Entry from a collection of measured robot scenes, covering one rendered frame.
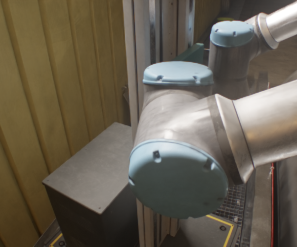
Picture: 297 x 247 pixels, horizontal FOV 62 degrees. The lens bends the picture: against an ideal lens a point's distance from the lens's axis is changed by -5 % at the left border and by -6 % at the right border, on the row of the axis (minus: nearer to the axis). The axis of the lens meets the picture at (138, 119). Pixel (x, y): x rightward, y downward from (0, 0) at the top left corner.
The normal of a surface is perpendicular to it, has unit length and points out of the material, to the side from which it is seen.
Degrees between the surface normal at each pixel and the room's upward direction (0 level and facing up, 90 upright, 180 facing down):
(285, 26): 102
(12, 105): 90
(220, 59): 90
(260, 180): 2
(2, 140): 90
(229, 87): 70
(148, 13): 90
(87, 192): 0
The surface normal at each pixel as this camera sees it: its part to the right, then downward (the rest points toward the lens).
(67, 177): -0.04, -0.85
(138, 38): -0.53, 0.47
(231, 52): -0.25, 0.52
